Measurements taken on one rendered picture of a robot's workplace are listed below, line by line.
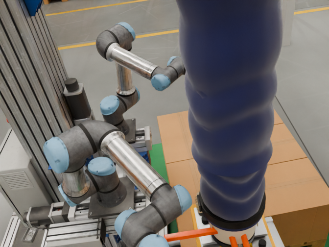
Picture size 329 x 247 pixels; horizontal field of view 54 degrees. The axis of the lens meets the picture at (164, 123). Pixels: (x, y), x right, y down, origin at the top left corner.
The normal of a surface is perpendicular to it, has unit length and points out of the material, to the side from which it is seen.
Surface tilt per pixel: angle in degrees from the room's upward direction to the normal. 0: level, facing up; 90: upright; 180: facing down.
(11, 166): 0
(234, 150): 96
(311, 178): 0
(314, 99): 0
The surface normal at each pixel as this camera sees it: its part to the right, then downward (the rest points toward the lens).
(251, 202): 0.29, 0.33
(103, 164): -0.03, -0.82
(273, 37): 0.64, 0.25
